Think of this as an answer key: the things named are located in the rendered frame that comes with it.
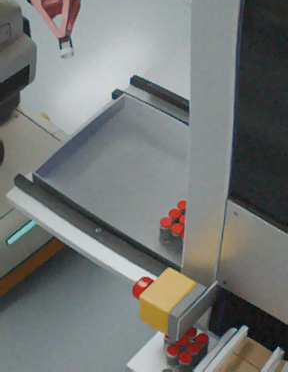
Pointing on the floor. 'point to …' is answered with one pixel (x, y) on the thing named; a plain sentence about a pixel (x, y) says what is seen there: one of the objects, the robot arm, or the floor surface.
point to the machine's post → (211, 133)
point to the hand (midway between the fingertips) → (62, 35)
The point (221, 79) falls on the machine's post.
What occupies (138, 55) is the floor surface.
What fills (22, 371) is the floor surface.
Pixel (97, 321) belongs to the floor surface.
